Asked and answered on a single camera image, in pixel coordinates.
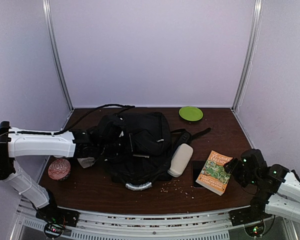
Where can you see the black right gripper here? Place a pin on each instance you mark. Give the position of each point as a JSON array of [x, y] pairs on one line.
[[233, 166]]

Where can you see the orange treehouse paperback book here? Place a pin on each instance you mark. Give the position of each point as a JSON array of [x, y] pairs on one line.
[[213, 176]]

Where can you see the black student backpack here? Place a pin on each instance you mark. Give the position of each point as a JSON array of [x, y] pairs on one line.
[[152, 146]]

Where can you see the black smartphone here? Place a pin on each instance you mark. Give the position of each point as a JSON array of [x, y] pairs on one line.
[[196, 167]]

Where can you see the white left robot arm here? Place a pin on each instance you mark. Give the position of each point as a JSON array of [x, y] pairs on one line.
[[16, 142]]

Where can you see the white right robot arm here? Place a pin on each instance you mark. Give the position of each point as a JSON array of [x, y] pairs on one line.
[[277, 189]]

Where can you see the crumpled white tissue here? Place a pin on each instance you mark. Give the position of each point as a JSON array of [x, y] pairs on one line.
[[86, 162]]

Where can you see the red patterned bowl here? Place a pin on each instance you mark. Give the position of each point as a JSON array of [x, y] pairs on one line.
[[59, 169]]

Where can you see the green plate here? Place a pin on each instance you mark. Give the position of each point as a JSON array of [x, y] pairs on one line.
[[190, 113]]

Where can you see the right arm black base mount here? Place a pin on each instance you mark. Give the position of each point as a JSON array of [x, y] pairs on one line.
[[243, 216]]

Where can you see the aluminium front rail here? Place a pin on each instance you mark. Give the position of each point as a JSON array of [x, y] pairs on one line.
[[209, 225]]

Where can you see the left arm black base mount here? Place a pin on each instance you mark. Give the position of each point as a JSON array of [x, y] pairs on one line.
[[56, 215]]

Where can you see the left aluminium frame post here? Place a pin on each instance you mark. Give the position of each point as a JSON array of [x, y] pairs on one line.
[[55, 53]]

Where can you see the aluminium frame post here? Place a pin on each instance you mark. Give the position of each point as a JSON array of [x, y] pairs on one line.
[[252, 43], [55, 53]]

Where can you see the right aluminium frame post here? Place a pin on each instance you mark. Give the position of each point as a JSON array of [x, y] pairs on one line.
[[252, 43]]

